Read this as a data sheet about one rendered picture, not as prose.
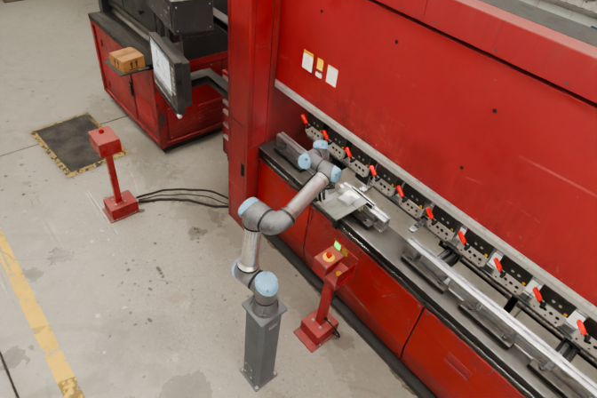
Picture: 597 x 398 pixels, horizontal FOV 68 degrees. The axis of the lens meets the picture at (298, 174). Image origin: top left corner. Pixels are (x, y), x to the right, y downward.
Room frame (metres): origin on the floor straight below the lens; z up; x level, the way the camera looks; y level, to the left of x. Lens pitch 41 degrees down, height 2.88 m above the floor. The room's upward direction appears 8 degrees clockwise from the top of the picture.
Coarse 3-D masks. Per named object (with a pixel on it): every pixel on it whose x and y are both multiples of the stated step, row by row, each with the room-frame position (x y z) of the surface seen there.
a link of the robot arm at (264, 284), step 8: (264, 272) 1.38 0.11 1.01; (256, 280) 1.33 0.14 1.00; (264, 280) 1.33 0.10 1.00; (272, 280) 1.34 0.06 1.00; (248, 288) 1.33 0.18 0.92; (256, 288) 1.30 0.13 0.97; (264, 288) 1.29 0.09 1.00; (272, 288) 1.30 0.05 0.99; (256, 296) 1.30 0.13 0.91; (264, 296) 1.28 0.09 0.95; (272, 296) 1.29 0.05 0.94; (264, 304) 1.28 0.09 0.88
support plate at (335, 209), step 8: (336, 192) 2.05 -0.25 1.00; (344, 192) 2.06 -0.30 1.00; (336, 200) 1.98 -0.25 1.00; (360, 200) 2.01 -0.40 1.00; (328, 208) 1.90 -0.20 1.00; (336, 208) 1.91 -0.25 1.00; (344, 208) 1.92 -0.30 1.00; (352, 208) 1.93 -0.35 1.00; (336, 216) 1.85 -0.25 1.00; (344, 216) 1.86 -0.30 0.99
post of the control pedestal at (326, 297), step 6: (324, 282) 1.69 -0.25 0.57; (324, 288) 1.68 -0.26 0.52; (330, 288) 1.66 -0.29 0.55; (324, 294) 1.67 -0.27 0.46; (330, 294) 1.67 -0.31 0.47; (324, 300) 1.66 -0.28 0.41; (330, 300) 1.69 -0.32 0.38; (324, 306) 1.65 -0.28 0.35; (318, 312) 1.68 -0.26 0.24; (324, 312) 1.66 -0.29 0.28; (318, 318) 1.67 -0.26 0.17
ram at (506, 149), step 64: (320, 0) 2.42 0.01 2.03; (384, 64) 2.06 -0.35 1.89; (448, 64) 1.83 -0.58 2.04; (512, 64) 1.68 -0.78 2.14; (384, 128) 1.99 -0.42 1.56; (448, 128) 1.75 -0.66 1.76; (512, 128) 1.57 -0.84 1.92; (576, 128) 1.43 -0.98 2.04; (448, 192) 1.67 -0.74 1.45; (512, 192) 1.48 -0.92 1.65; (576, 192) 1.34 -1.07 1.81; (512, 256) 1.39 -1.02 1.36; (576, 256) 1.25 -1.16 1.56
